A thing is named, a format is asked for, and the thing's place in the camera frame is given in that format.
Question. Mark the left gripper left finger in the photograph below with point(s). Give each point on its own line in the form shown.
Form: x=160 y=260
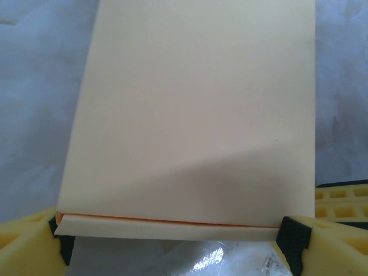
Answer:
x=26 y=244

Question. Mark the orange paper box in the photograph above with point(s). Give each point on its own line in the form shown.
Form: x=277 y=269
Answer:
x=187 y=115

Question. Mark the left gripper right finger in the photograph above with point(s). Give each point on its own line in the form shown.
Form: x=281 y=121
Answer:
x=330 y=250

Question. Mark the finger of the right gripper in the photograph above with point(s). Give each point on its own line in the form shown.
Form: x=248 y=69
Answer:
x=342 y=204

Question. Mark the green snack packet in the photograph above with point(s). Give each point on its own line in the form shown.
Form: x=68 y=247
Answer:
x=201 y=258

